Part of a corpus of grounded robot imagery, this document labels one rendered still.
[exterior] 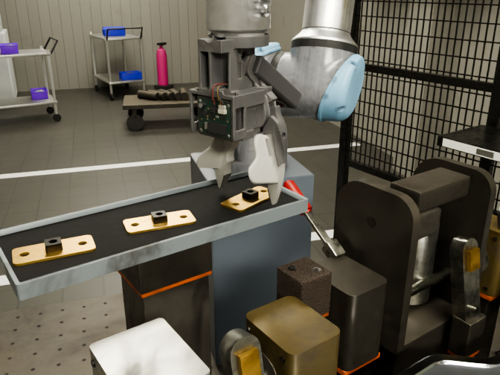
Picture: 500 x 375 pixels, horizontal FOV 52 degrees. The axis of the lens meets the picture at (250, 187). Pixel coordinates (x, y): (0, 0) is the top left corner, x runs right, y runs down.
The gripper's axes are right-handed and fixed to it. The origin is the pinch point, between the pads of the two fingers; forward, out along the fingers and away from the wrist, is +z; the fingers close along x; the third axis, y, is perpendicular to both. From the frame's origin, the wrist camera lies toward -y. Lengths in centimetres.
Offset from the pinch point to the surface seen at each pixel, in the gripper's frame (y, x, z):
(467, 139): -96, 0, 15
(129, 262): 20.4, 0.1, 2.4
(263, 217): 3.1, 4.8, 1.9
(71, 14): -382, -643, 12
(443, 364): -4.3, 27.0, 17.8
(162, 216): 12.8, -3.1, 0.6
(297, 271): 2.9, 10.1, 7.8
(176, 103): -312, -357, 89
